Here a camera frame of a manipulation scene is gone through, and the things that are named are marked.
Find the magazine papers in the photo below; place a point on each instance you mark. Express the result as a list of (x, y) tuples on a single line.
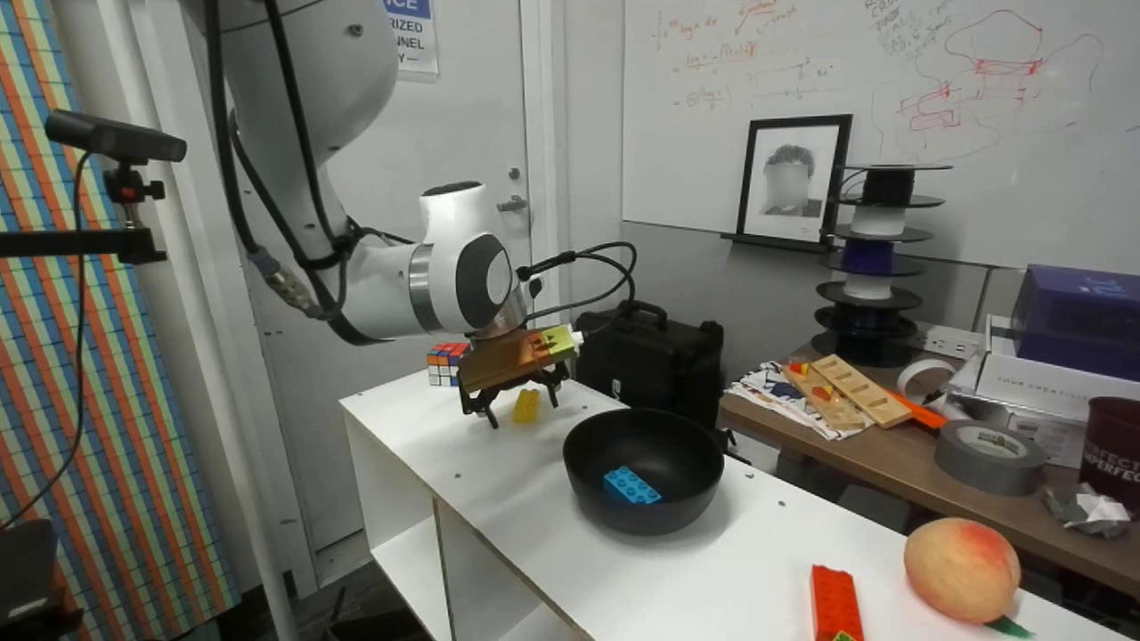
[(769, 391)]

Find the purple box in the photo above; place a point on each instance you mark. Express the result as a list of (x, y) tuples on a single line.
[(1079, 320)]

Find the black bowl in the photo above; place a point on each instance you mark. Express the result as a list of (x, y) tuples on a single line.
[(680, 461)]

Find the door handle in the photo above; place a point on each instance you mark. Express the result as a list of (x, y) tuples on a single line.
[(515, 203)]

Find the white shelf cabinet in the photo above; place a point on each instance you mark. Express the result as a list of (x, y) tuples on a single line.
[(477, 533)]

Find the red lego block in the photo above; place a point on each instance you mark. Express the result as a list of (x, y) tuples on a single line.
[(836, 606)]

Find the grey duct tape roll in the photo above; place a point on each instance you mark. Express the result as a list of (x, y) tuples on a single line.
[(989, 457)]

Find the door sign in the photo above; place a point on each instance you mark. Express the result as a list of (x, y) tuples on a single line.
[(414, 36)]

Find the rubiks cube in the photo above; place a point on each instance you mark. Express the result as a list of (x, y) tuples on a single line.
[(444, 366)]

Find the dark maroon cup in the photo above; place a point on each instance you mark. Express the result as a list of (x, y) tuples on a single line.
[(1113, 451)]

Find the yellow lego block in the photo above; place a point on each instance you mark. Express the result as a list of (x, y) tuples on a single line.
[(530, 407)]

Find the stack of filament spools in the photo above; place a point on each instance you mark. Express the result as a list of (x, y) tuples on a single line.
[(868, 305)]

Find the framed portrait picture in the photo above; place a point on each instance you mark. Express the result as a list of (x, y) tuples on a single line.
[(792, 180)]

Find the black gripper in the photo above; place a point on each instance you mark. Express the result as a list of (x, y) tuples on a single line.
[(509, 356)]

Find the blue lego block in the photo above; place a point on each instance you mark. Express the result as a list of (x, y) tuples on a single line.
[(628, 485)]

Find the black hard case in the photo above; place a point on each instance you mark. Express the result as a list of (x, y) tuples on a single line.
[(645, 356)]

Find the wooden desk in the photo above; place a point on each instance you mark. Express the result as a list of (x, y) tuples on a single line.
[(899, 466)]

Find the wooden puzzle board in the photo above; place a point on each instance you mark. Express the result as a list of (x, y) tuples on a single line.
[(847, 398)]

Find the peach toy fruit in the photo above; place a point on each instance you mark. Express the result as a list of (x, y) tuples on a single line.
[(962, 568)]

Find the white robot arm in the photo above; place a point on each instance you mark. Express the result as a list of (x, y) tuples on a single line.
[(355, 143)]

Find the white tape roll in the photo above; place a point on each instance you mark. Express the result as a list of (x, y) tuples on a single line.
[(925, 380)]

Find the black camera on stand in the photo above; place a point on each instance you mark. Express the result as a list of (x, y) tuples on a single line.
[(129, 147)]

